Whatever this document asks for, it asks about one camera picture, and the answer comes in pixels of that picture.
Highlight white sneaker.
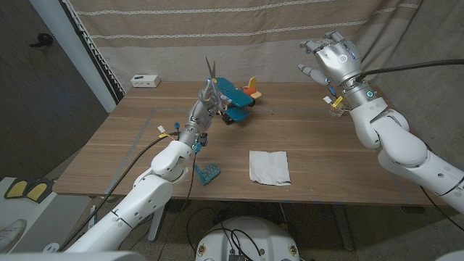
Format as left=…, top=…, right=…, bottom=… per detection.
left=0, top=218, right=28, bottom=254

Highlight white round disc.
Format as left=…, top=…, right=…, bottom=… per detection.
left=42, top=241, right=61, bottom=254

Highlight beige striped curtain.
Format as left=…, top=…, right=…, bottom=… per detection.
left=59, top=0, right=423, bottom=104

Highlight dark wooden door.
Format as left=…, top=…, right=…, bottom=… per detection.
left=0, top=0, right=109, bottom=181

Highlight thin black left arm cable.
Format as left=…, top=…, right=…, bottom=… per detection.
left=155, top=151, right=199, bottom=261

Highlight teal and orange toy airplane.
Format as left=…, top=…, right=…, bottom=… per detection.
left=212, top=76, right=262, bottom=126

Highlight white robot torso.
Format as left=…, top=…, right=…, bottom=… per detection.
left=194, top=215, right=301, bottom=261

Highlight grey table leg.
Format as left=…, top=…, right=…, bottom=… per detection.
left=331, top=204, right=355, bottom=252

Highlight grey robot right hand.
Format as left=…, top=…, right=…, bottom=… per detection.
left=297, top=31, right=387, bottom=109

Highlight white tissue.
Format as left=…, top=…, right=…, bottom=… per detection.
left=248, top=149, right=292, bottom=186

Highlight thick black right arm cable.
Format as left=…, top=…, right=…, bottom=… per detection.
left=357, top=59, right=464, bottom=83

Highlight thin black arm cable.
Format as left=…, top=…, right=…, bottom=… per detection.
left=155, top=151, right=199, bottom=261
left=420, top=185, right=464, bottom=233

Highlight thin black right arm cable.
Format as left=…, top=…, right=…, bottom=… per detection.
left=420, top=185, right=464, bottom=233

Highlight black door handle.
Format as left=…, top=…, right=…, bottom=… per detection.
left=28, top=32, right=54, bottom=48

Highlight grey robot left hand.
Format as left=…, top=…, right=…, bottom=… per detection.
left=177, top=78, right=228, bottom=151

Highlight white power strip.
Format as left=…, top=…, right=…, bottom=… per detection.
left=130, top=74, right=161, bottom=88

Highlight yellow and black foot pedal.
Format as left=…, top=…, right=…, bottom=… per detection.
left=3, top=176, right=30, bottom=200
left=27, top=178, right=54, bottom=204

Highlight white table leg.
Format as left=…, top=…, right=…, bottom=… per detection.
left=147, top=208, right=167, bottom=242

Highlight scissors with tan handles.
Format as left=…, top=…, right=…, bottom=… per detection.
left=204, top=57, right=228, bottom=113

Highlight white door frame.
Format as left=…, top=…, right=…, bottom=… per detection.
left=28, top=0, right=119, bottom=113

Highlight teal toy flip phone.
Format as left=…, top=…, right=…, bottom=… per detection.
left=194, top=162, right=222, bottom=187

